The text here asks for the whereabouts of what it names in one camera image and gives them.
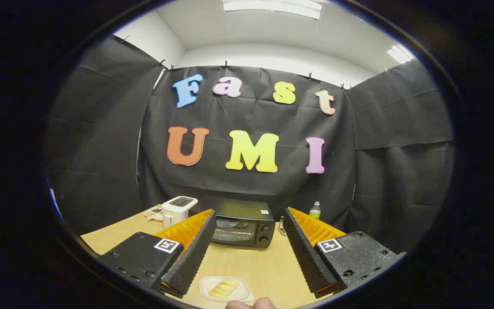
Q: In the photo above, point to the black toaster oven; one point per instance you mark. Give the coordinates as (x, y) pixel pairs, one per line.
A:
(247, 210)

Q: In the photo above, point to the golden bread roll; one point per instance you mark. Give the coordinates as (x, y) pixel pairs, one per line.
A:
(223, 289)

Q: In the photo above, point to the white pop-up toaster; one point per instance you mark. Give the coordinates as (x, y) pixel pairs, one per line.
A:
(177, 212)

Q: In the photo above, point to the small white tray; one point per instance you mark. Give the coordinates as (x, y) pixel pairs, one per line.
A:
(152, 213)

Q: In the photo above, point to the long ceiling light panel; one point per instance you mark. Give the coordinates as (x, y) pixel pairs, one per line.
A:
(272, 6)

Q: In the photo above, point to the white plate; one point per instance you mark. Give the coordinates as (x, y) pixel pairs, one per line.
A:
(245, 292)

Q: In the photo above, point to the small ceiling light panel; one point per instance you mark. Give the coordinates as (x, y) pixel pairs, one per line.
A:
(399, 54)

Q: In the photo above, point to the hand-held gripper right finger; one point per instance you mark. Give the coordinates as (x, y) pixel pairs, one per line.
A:
(305, 253)

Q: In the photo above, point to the green drink bottle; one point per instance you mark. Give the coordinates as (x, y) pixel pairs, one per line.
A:
(314, 211)

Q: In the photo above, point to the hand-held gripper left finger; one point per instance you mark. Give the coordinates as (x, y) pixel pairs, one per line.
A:
(195, 253)

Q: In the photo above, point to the black backdrop cloth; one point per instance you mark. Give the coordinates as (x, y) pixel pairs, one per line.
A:
(251, 120)

